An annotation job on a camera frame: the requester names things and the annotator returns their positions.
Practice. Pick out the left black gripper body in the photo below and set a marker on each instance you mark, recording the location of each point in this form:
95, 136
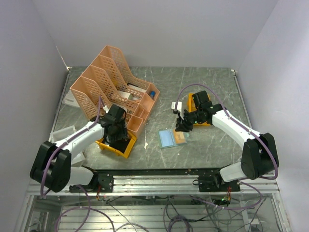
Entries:
120, 132

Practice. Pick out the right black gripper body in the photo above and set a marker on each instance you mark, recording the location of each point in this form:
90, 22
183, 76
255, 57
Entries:
193, 116

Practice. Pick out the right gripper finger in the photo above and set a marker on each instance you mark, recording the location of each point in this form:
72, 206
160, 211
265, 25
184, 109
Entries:
187, 127
179, 124

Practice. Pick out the wood pattern credit card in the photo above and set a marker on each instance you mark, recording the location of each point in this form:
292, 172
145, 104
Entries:
179, 137

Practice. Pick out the yellow bin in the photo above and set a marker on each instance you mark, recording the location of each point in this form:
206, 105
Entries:
199, 105
120, 148

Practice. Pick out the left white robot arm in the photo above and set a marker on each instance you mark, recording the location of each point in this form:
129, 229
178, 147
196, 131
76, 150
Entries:
52, 166

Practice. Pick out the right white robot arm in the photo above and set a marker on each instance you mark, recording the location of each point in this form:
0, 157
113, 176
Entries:
259, 153

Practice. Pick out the pink file organizer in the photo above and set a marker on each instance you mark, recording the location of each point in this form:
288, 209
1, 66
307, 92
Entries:
108, 77

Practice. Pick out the white bin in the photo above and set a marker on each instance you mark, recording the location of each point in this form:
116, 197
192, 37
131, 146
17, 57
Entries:
58, 135

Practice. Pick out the white paper sheet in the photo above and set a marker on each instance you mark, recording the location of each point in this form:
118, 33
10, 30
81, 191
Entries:
70, 100

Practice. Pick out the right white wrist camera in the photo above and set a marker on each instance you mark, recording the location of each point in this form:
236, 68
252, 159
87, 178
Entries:
176, 107

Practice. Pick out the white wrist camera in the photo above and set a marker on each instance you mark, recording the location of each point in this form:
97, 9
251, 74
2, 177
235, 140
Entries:
176, 107
105, 108

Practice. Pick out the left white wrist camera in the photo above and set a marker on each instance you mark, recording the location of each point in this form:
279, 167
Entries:
105, 108

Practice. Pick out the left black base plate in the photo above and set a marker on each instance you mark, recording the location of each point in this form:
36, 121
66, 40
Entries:
101, 183

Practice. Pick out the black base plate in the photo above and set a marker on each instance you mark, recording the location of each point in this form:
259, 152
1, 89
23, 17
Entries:
101, 183
213, 184

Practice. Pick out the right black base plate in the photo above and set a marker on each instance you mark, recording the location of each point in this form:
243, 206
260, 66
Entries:
213, 184

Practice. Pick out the aluminium rail frame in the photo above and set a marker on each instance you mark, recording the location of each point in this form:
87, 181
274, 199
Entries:
157, 202

